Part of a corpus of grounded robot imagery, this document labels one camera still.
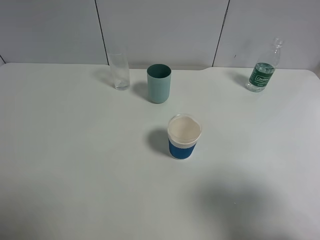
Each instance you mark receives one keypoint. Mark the teal plastic cup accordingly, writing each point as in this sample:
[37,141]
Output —
[158,82]

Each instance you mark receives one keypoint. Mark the clear water bottle green label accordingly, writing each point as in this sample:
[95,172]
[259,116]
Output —
[265,67]

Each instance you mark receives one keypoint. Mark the tall clear drinking glass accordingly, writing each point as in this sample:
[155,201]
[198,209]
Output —
[119,67]

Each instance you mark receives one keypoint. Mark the white cup with blue sleeve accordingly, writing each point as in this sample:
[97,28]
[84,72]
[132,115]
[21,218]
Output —
[183,132]

